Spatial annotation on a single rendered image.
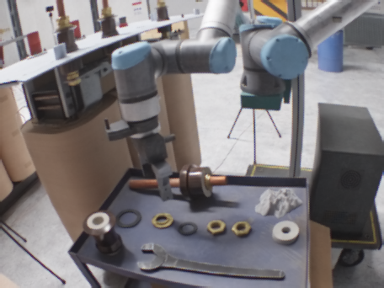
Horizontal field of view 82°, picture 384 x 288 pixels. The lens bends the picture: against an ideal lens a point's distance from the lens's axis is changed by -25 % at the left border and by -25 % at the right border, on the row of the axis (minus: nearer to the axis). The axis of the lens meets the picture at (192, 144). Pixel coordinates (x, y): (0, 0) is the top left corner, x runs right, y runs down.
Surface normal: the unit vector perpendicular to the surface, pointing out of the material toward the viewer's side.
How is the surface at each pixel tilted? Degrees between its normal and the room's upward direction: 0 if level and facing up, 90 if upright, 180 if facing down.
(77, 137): 90
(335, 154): 90
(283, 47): 93
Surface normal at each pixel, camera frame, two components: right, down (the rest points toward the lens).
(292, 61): 0.06, 0.51
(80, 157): 0.46, 0.38
